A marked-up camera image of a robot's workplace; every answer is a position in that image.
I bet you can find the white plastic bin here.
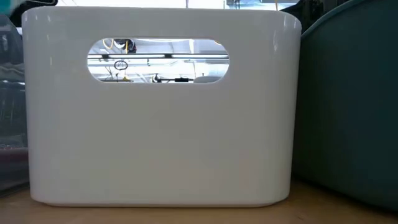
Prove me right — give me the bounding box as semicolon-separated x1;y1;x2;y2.
21;6;302;208

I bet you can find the teal plastic bin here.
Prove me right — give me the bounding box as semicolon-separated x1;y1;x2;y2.
292;0;398;212

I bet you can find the clear plastic toiletry bag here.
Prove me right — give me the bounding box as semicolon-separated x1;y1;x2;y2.
0;15;30;195

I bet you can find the silver horizontal rail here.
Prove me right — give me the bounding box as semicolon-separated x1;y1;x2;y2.
88;54;229;60

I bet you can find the yellow cable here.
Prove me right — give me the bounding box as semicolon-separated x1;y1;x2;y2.
103;39;131;82

